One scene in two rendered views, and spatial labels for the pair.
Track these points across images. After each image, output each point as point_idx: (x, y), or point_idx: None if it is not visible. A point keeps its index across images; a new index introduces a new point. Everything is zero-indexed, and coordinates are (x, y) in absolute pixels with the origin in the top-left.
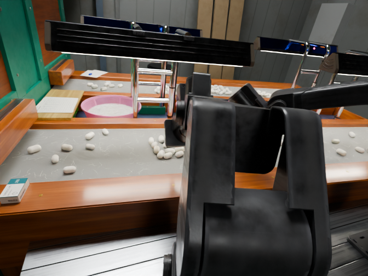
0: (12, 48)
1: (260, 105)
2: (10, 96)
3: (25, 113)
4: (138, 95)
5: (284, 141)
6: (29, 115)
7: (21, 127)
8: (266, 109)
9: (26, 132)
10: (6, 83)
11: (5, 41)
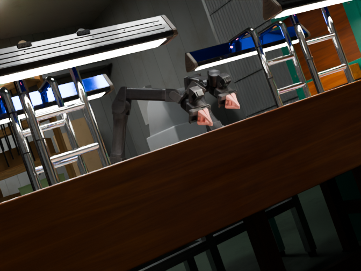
0: (360, 26)
1: (186, 95)
2: (354, 61)
3: (336, 73)
4: (299, 79)
5: (187, 81)
6: (341, 76)
7: (330, 81)
8: (189, 76)
9: (336, 86)
10: (358, 51)
11: (352, 23)
